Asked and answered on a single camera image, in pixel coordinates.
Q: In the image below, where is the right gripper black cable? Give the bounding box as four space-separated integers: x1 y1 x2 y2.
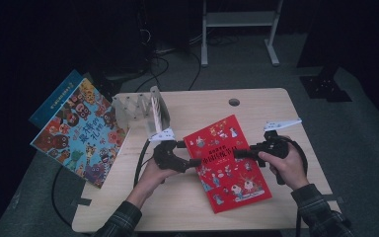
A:
284 137 310 237

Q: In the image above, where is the black floor base plate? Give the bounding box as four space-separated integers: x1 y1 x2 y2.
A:
299 65 353 103

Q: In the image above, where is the person's right hand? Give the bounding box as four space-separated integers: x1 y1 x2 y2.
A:
258 134 311 192

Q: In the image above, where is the black floor cable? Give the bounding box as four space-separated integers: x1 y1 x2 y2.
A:
188 48 202 92
134 53 171 94

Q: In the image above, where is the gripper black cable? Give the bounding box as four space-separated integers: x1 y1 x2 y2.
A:
284 137 310 237
51 140 151 228

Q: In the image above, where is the clear acrylic book stand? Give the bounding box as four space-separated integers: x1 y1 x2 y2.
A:
112 85 172 156

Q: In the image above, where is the person's left hand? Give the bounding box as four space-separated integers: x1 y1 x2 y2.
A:
130 158 180 203

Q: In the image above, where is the dark blue picture book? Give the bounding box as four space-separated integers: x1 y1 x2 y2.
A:
29 68 85 129

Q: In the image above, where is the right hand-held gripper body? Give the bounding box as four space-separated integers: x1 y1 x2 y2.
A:
257 118 303 168

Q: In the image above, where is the white metal stand frame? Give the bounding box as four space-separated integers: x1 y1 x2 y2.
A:
200 0 285 68

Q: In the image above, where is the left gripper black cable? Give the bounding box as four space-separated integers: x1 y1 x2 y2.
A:
51 140 151 228

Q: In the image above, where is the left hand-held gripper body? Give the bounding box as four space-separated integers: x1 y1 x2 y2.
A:
148 126 190 174

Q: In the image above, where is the light blue monster picture book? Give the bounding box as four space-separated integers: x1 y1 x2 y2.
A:
29 77 129 190

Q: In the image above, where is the red picture book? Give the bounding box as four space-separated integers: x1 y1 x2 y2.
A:
182 114 273 214

